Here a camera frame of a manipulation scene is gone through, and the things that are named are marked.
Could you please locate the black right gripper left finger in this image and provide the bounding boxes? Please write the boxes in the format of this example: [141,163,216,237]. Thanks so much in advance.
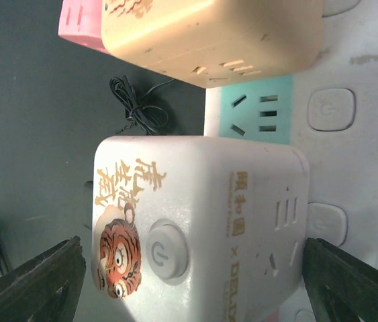
[0,236,86,321]

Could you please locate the white tiger cube socket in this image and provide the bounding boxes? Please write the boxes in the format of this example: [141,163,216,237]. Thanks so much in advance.
[91,136,310,321]

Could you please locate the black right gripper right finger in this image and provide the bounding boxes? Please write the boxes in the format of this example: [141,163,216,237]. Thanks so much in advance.
[302,238,378,321]

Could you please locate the pink plug adapter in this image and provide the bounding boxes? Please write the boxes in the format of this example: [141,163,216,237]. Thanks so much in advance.
[58,0,109,54]

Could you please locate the black thin cable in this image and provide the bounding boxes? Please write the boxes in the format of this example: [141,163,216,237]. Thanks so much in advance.
[109,75,176,136]

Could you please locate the beige dragon cube socket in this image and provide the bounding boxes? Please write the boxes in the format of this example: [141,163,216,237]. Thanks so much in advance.
[101,0,324,89]

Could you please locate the white power strip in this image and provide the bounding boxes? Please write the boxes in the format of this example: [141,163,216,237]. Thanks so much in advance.
[204,1,378,270]

